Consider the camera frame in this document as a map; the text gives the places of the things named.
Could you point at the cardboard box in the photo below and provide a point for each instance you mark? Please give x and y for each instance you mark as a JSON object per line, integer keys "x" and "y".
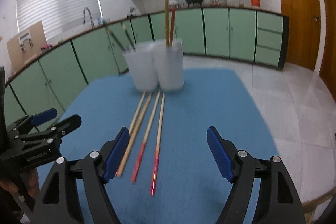
{"x": 26, "y": 46}

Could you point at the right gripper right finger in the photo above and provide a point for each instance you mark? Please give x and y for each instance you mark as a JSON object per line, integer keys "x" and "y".
{"x": 278, "y": 200}

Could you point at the white cooking pot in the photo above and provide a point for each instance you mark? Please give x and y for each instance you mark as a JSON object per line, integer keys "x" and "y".
{"x": 174, "y": 4}

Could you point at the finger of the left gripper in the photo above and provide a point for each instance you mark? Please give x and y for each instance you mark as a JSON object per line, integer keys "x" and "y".
{"x": 43, "y": 117}
{"x": 55, "y": 132}

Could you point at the blue table mat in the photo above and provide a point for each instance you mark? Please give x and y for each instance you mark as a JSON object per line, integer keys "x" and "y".
{"x": 189, "y": 188}

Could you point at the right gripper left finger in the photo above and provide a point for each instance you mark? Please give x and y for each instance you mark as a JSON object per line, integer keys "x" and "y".
{"x": 58, "y": 201}

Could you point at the chrome sink faucet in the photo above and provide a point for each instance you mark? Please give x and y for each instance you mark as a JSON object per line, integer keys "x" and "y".
{"x": 86, "y": 9}

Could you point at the red orange floral chopstick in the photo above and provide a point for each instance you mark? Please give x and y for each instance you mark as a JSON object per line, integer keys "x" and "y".
{"x": 157, "y": 148}
{"x": 172, "y": 23}

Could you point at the wooden chair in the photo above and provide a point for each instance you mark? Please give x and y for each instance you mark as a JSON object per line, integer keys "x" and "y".
{"x": 328, "y": 214}

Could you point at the black wok pan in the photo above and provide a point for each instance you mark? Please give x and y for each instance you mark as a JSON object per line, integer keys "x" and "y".
{"x": 192, "y": 3}

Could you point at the green lower kitchen cabinets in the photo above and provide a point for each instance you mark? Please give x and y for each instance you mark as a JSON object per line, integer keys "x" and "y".
{"x": 54, "y": 79}

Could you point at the brown wooden door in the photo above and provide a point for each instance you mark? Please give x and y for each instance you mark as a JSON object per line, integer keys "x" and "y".
{"x": 304, "y": 31}

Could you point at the plain bamboo chopstick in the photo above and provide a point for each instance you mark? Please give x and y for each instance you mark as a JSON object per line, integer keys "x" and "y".
{"x": 167, "y": 41}
{"x": 141, "y": 115}

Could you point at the red handled bamboo chopstick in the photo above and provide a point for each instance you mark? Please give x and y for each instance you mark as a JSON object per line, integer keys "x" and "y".
{"x": 132, "y": 125}

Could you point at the white double utensil holder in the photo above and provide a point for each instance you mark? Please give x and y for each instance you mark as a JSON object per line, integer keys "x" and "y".
{"x": 153, "y": 64}

